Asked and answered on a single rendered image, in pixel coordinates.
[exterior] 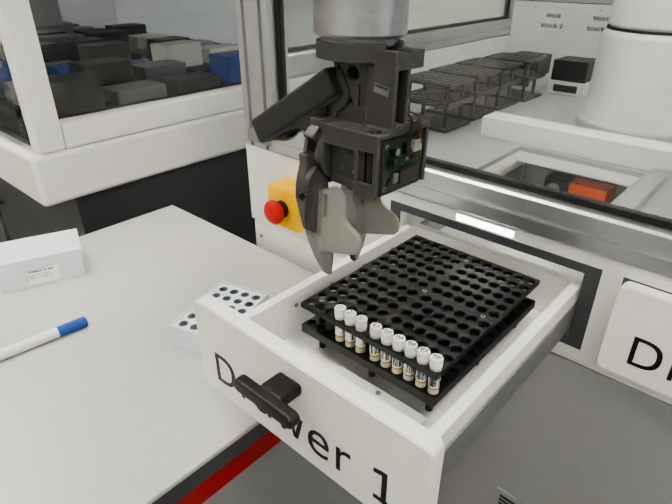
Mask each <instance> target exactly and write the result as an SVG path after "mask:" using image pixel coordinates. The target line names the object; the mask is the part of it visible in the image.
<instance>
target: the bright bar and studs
mask: <svg viewBox="0 0 672 504"><path fill-rule="evenodd" d="M335 372H336V373H338V374H339V375H341V376H343V377H344V378H346V379H348V380H349V381H351V382H352V383H354V384H356V385H357V386H359V387H361V388H362V389H364V390H365V391H367V392H369V393H370V394H372V395H374V396H375V397H377V398H378V399H380V400H382V401H383V402H385V403H386V404H388V405H390V406H391V407H393V408H395V409H396V410H398V411H399V412H401V413H403V414H404V415H406V416H408V417H409V418H411V419H412V420H414V421H416V422H417V423H419V424H421V425H422V426H424V427H425V426H426V422H427V417H426V416H424V415H422V414H421V413H419V412H417V411H416V410H414V409H412V408H411V407H409V406H408V405H406V404H404V403H403V402H401V401H399V400H398V399H396V398H394V397H393V396H391V395H389V394H388V393H386V392H384V391H383V390H381V389H379V388H378V387H376V386H374V385H373V384H371V383H369V382H368V381H366V380H364V379H363V378H361V377H359V376H358V375H356V374H354V373H353V372H351V371H349V370H348V369H346V368H344V367H341V368H340V369H338V370H337V371H335Z"/></svg>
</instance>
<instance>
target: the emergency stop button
mask: <svg viewBox="0 0 672 504"><path fill-rule="evenodd" d="M264 215H265V217H266V219H267V220H268V221H269V222H270V223H272V224H274V225H277V224H279V223H281V222H282V221H283V219H284V209H283V207H282V206H281V205H280V204H279V203H278V202H277V201H275V200H270V201H267V202H266V203H265V205H264Z"/></svg>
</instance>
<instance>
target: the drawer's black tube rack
mask: <svg viewBox="0 0 672 504"><path fill-rule="evenodd" d="M407 245H410V246H407ZM433 247H435V248H433ZM400 250H403V251H400ZM426 252H429V253H426ZM451 254H454V255H451ZM392 255H395V256H392ZM463 258H465V259H463ZM443 259H446V260H443ZM382 260H387V261H382ZM454 263H457V264H454ZM476 263H478V264H476ZM392 264H395V265H392ZM373 265H377V266H373ZM487 267H489V268H487ZM468 268H470V269H468ZM381 269H386V270H381ZM498 271H500V272H498ZM361 272H365V273H361ZM477 272H480V273H477ZM508 275H510V276H508ZM370 276H371V277H370ZM487 276H491V277H487ZM351 278H357V279H351ZM518 279H521V280H518ZM498 280H501V281H504V282H501V281H498ZM360 282H365V283H360ZM528 283H532V284H528ZM539 283H540V280H538V279H536V278H533V277H530V276H527V275H525V274H522V273H519V272H516V271H514V270H511V269H508V268H506V267H503V266H500V265H497V264H495V263H492V262H489V261H486V260H484V259H481V258H478V257H476V256H473V255H470V254H467V253H465V252H462V251H459V250H457V249H454V248H451V247H448V246H446V245H443V244H440V243H437V242H435V241H432V240H429V239H427V238H424V237H421V236H418V235H415V236H413V237H412V238H410V239H408V240H406V241H405V242H403V243H401V244H400V245H398V246H396V247H394V248H393V249H391V250H389V251H388V252H386V253H384V254H383V255H381V256H379V257H377V258H376V259H374V260H372V261H371V262H369V263H367V264H365V265H364V266H362V267H360V268H359V269H357V270H355V271H354V272H352V273H350V274H348V275H347V276H345V277H343V278H342V279H340V280H338V281H336V282H335V283H333V284H331V285H330V286H328V287H326V288H325V289H323V290H321V291H319V292H318V293H316V294H314V295H313V296H314V297H316V298H318V299H320V300H319V301H320V302H323V301H324V302H326V303H328V304H330V305H332V306H334V307H335V306H336V305H338V304H342V305H345V306H346V311H347V310H354V311H355V312H356V313H357V314H356V316H358V315H364V316H366V317H367V324H368V325H371V324H372V323H375V322H377V323H380V324H381V325H382V330H383V329H385V328H389V329H392V330H393V332H394V335H396V334H401V335H403V336H405V338H406V341H409V340H412V341H415V342H416V343H417V344H418V348H419V347H427V348H429V349H430V351H431V353H430V356H431V355H432V354H434V353H438V354H441V355H442V356H443V358H444V361H443V364H445V365H447V366H448V369H447V372H445V373H444V374H443V375H442V376H441V378H440V386H439V392H438V394H436V395H432V394H429V393H428V392H427V390H428V378H429V377H428V376H427V380H426V386H425V387H423V388H419V387H417V386H416V385H415V376H416V370H415V373H414V379H413V380H412V381H407V380H405V379H404V378H403V372H404V371H403V369H404V363H403V367H402V373H401V374H394V373H393V372H392V357H391V366H390V367H388V368H384V367H382V366H381V365H380V363H381V358H380V360H379V361H371V360H370V344H368V343H366V349H365V352H364V353H357V352H356V337H355V346H354V347H347V346H345V340H344V341H342V342H338V341H336V340H335V325H333V324H331V323H330V322H328V321H326V320H324V319H322V318H320V317H319V316H317V315H315V316H313V317H312V318H310V319H308V320H307V321H305V322H304V323H302V331H303V332H305V333H306V334H308V335H310V336H312V337H313V338H315V339H317V340H318V341H319V347H320V348H325V347H326V345H327V346H329V347H330V348H332V349H334V350H336V351H337V352H339V353H341V354H342V355H344V356H346V357H348V358H349V359H351V360H353V361H354V362H356V363H358V364H359V365H361V366H363V367H365V368H366V369H368V376H369V377H375V374H377V375H378V376H380V377H382V378H383V379H385V380H387V381H389V382H390V383H392V384H394V385H395V386H397V387H399V388H401V389H402V390H404V391H406V392H407V393H409V394H411V395H413V396H414V397H416V398H418V399H419V400H421V401H423V402H425V410H426V411H429V412H430V411H432V410H433V407H434V406H435V405H436V404H437V403H438V402H439V401H440V400H441V399H442V398H443V397H444V396H445V395H446V394H447V393H448V392H449V391H450V390H451V389H452V388H453V387H454V386H455V385H456V384H457V383H459V382H460V381H461V380H462V379H463V378H464V377H465V376H466V375H467V374H468V373H469V372H470V371H471V370H472V369H473V368H474V367H475V366H477V365H478V364H479V362H480V361H481V360H482V359H483V358H484V357H485V356H486V355H487V354H488V353H489V352H490V351H491V350H492V349H493V348H494V347H495V346H496V345H497V344H498V343H499V342H500V341H501V340H502V339H503V338H504V337H505V336H506V335H507V334H508V333H509V332H510V331H511V330H512V329H513V328H516V325H517V324H518V323H519V322H520V321H521V320H522V319H523V318H524V317H525V316H526V315H527V314H528V313H529V312H530V311H531V310H532V309H533V308H534V306H535V302H536V301H535V300H533V299H530V298H528V297H526V296H528V295H529V294H530V293H531V292H532V291H533V290H534V289H535V288H536V287H537V286H538V285H539ZM341 284H347V285H341ZM511 285H514V286H511ZM351 288H355V290H352V289H351ZM524 289H525V290H524ZM331 290H337V291H331ZM342 294H344V295H346V296H339V295H342ZM321 296H325V297H326V298H320V297H321ZM329 301H335V303H330V302H329ZM406 341H405V342H406Z"/></svg>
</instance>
